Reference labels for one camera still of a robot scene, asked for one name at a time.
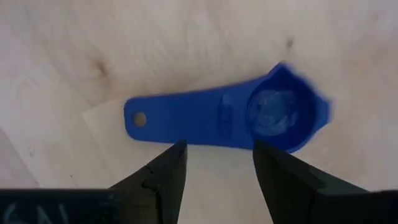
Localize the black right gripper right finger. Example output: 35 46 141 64
252 139 368 224

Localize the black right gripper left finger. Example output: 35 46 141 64
108 139 188 224

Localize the dark blue measuring cup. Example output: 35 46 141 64
123 62 333 154

